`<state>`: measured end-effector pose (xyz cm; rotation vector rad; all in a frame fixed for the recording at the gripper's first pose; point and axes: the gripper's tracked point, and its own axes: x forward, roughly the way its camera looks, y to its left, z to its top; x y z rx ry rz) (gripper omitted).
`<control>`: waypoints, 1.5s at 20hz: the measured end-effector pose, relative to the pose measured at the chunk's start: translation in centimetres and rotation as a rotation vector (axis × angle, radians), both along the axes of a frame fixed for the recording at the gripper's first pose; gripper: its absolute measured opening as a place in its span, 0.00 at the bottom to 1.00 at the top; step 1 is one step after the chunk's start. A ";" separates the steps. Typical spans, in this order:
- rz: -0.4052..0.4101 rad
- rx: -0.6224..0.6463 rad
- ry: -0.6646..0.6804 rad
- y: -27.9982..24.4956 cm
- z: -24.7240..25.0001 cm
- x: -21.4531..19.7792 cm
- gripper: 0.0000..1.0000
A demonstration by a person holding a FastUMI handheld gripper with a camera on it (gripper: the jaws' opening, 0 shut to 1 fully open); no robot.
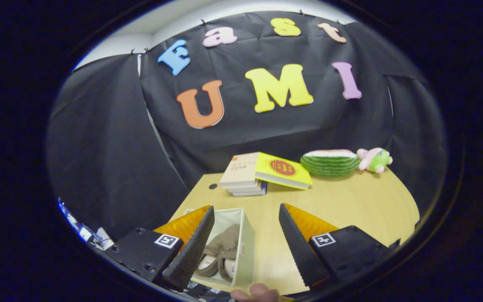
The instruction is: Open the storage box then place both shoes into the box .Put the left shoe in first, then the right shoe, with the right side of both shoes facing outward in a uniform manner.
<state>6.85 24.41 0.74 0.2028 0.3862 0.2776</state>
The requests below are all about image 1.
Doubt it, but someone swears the pink and green plush toy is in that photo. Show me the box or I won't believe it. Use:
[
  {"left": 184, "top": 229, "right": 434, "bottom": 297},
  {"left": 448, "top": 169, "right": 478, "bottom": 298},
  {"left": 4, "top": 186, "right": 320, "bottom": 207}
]
[{"left": 357, "top": 147, "right": 393, "bottom": 174}]

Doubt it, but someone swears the watermelon slice plush toy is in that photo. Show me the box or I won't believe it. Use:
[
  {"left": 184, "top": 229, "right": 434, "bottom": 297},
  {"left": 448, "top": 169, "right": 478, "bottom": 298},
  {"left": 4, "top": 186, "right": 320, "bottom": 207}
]
[{"left": 300, "top": 149, "right": 361, "bottom": 178}]

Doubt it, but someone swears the brown fuzzy shoe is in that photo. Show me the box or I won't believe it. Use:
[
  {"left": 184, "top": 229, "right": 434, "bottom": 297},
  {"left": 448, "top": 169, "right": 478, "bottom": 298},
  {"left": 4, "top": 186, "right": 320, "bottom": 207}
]
[
  {"left": 206, "top": 224, "right": 242, "bottom": 282},
  {"left": 195, "top": 252, "right": 222, "bottom": 278}
]

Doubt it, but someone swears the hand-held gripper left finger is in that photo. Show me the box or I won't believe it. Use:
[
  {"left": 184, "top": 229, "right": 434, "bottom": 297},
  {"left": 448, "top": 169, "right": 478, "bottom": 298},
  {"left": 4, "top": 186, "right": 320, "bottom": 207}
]
[{"left": 109, "top": 206, "right": 216, "bottom": 291}]

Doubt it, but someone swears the beige cover book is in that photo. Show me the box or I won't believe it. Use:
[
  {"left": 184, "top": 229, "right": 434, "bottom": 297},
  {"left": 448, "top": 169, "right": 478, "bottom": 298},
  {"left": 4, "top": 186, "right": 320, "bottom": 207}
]
[{"left": 219, "top": 152, "right": 261, "bottom": 189}]

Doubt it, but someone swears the light green fabric storage box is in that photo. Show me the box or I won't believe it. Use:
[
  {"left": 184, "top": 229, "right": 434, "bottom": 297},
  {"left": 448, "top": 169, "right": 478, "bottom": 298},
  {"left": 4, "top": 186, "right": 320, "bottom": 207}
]
[{"left": 183, "top": 208, "right": 255, "bottom": 288}]

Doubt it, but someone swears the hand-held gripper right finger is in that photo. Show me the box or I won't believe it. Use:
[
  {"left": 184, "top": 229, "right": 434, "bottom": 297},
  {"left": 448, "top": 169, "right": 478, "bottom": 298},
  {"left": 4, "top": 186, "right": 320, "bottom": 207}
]
[{"left": 278, "top": 203, "right": 393, "bottom": 290}]

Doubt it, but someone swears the black backdrop cloth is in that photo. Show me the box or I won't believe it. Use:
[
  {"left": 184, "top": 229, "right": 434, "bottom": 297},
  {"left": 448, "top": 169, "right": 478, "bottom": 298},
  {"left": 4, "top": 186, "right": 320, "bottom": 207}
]
[{"left": 47, "top": 10, "right": 447, "bottom": 240}]

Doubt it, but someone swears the yellow book with red emblem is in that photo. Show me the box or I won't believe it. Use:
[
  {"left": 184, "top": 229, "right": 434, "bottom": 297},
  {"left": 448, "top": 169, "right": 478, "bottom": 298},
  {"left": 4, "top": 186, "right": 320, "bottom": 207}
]
[{"left": 254, "top": 152, "right": 312, "bottom": 190}]

